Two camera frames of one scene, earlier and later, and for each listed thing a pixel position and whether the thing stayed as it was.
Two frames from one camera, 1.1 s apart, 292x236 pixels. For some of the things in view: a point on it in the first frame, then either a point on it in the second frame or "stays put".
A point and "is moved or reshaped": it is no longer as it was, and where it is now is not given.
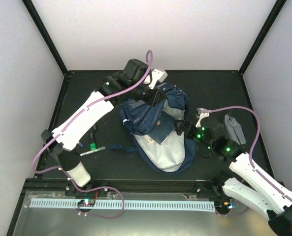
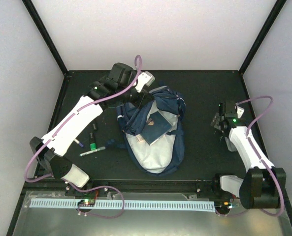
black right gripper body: x=180 y=127 to x=216 y=120
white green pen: x=98 y=149 stays put
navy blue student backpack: x=157 y=130 is moved or reshaped
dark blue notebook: x=166 y=125 is moved or reshaped
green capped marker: x=92 y=144 stays put
